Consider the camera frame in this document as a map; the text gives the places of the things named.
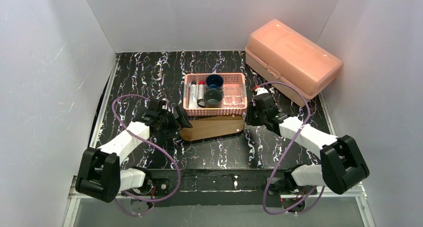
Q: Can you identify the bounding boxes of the black capped toothpaste tube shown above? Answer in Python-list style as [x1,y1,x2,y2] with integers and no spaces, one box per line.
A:
[188,81,198,109]

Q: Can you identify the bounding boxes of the large pink lidded box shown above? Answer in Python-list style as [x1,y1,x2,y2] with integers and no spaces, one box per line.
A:
[245,19,342,107]

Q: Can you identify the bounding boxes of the brown wooden oval tray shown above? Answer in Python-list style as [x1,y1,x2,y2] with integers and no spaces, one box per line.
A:
[179,116,245,141]

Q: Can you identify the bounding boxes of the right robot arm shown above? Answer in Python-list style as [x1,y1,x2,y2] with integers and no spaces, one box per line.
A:
[245,88,370,195]

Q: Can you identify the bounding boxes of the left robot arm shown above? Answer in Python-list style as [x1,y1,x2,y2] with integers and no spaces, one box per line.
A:
[75,99,192,203]

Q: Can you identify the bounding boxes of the grey green mug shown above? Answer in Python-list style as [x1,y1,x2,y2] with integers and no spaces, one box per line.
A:
[197,89,223,108]

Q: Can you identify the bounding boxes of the clear packaged toothbrushes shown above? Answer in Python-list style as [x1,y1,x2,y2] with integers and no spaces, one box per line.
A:
[221,87,245,108]

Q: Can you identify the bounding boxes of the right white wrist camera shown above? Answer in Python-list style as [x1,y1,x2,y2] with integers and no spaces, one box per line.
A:
[253,86,269,97]

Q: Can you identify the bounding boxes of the dark blue mug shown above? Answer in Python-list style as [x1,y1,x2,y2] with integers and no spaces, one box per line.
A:
[205,74,224,90]

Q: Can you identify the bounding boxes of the aluminium frame rail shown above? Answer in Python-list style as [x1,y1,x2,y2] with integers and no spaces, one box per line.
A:
[62,174,378,227]

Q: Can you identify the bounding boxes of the pink plastic basket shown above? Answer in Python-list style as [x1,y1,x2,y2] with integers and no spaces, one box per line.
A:
[182,73,247,117]

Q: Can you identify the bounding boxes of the red capped toothpaste tube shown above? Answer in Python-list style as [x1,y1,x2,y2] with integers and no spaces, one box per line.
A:
[198,81,205,102]

